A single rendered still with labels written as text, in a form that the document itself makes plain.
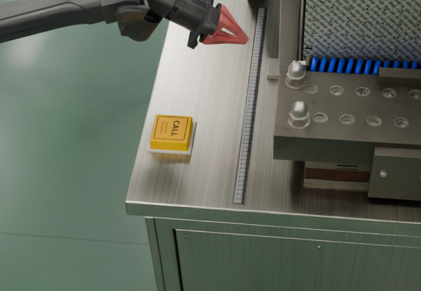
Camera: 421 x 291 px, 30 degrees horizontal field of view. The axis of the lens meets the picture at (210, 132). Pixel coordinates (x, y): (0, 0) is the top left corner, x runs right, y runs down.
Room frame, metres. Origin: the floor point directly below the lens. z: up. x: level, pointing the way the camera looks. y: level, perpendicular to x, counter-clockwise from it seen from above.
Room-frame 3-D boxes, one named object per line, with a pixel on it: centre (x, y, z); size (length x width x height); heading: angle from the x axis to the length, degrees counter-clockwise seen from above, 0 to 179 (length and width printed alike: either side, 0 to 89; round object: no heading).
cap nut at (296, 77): (0.99, -0.15, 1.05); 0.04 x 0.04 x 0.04
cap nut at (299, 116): (0.90, -0.15, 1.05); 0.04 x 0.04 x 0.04
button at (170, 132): (1.00, 0.07, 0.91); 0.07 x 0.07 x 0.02; 80
